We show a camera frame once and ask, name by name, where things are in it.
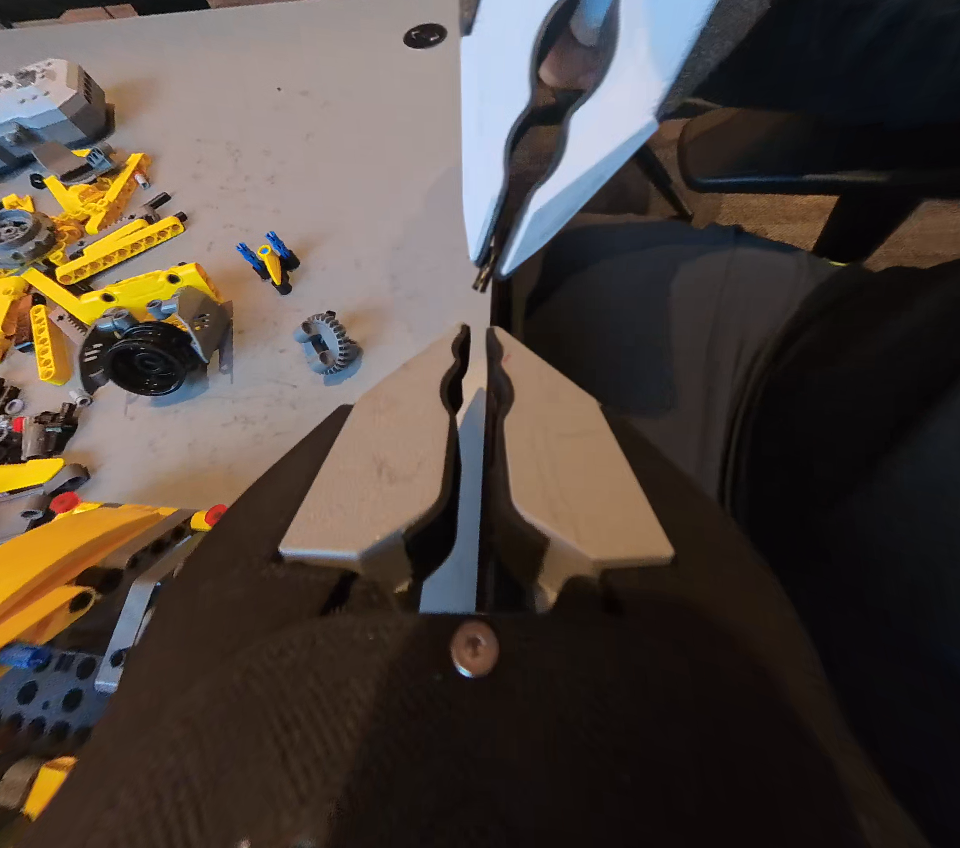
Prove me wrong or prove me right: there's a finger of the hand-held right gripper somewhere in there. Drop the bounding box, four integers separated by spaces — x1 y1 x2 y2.
497 0 736 279
459 0 590 267

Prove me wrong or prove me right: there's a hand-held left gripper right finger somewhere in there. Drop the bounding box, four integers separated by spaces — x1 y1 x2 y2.
486 326 676 612

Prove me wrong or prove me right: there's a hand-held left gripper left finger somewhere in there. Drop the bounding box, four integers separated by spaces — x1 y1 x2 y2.
279 323 472 590

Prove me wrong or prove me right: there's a black connector piece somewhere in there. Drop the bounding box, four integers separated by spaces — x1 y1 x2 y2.
255 254 301 296

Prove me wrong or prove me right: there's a pile of small black pieces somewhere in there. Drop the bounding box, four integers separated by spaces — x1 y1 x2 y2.
0 379 84 462

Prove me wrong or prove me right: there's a person's right hand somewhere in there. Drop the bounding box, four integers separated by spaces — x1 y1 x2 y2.
538 29 603 91

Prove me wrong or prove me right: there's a black mesh armrest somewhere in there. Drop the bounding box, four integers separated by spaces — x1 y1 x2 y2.
678 105 960 264

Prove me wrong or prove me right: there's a yellow grey wheel assembly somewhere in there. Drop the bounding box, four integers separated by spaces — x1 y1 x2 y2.
75 261 235 399

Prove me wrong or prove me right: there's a yellow toy brick car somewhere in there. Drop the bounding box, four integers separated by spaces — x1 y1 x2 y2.
0 458 230 822

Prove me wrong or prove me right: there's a pile of yellow beams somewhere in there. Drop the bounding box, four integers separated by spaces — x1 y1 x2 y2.
0 150 189 387

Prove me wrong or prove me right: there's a grey wheel hub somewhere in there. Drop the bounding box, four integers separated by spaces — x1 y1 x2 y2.
0 210 57 267

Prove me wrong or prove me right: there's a grey battery box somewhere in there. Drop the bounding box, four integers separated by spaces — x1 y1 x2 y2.
0 59 115 174

